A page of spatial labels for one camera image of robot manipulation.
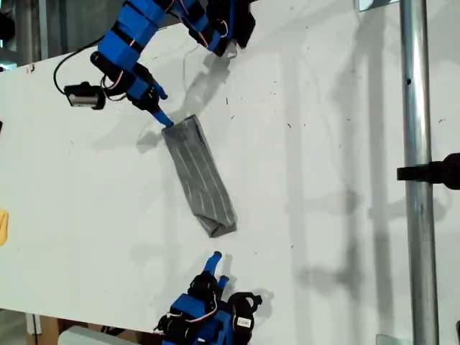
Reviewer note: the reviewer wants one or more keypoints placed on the black round object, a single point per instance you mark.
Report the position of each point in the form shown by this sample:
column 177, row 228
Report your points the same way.
column 6, row 27

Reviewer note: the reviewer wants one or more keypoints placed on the yellow object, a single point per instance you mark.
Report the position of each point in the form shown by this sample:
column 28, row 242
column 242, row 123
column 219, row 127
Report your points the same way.
column 3, row 228

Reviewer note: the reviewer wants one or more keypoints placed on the brown cardboard box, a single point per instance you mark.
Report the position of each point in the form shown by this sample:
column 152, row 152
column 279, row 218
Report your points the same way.
column 48, row 328

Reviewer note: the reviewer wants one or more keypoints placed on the white container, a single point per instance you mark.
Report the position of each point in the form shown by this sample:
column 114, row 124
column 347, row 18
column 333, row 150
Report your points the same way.
column 86, row 338

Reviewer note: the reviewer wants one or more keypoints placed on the black clamp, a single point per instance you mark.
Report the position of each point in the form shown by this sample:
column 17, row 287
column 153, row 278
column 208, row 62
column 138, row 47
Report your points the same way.
column 438, row 172

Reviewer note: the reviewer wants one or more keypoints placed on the grey striped towel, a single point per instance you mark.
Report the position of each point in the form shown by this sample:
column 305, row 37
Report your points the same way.
column 201, row 172

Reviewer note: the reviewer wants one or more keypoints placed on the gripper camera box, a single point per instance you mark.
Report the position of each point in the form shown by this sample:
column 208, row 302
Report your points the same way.
column 84, row 96
column 244, row 316

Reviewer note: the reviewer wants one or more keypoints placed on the steel post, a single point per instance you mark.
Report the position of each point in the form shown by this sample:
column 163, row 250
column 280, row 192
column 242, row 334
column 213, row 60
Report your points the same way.
column 418, row 179

